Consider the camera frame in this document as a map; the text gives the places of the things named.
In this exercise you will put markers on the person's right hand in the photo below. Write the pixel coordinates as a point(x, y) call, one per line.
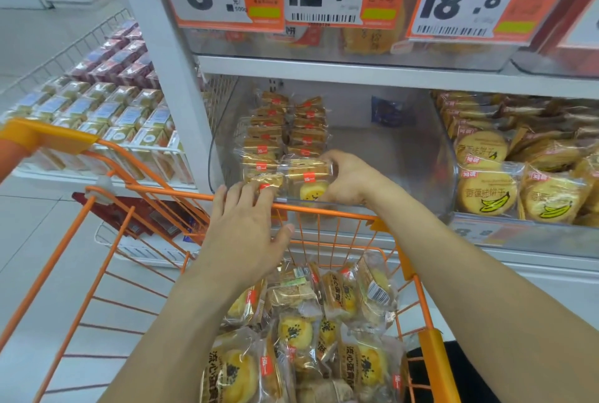
point(355, 178)

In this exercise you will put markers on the person's left hand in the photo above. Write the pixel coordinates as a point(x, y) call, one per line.
point(238, 243)

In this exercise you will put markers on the egg-yolk pastry packet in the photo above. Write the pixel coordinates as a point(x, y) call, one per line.
point(306, 183)
point(292, 292)

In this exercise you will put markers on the rows of egg yolk packets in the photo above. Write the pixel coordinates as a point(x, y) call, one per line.
point(262, 136)

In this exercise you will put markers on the white metal store shelf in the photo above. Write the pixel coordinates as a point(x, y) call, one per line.
point(164, 89)

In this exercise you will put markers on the pile of pastry packets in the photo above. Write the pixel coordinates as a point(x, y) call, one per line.
point(365, 360)

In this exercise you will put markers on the orange shopping cart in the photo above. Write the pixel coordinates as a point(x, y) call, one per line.
point(47, 136)

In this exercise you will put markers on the person's left forearm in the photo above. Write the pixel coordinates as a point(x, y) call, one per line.
point(178, 346)

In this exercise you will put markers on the person's right forearm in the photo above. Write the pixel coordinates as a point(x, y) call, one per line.
point(491, 300)

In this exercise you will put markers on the person's right leg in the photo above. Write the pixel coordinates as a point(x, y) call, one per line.
point(458, 379)

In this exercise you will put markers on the red carton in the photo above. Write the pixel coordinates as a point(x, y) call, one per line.
point(580, 61)

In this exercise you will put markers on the blue paper label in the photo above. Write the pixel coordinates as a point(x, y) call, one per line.
point(388, 111)

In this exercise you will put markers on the red box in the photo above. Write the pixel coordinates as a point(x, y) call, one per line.
point(126, 215)

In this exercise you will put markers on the group of banana biscuit packets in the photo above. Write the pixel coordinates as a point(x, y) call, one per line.
point(486, 192)

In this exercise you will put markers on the pile of golden cake packets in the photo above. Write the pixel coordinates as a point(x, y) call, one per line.
point(369, 40)

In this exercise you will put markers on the group of silver boxed cakes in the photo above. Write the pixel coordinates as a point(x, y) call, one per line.
point(93, 108)

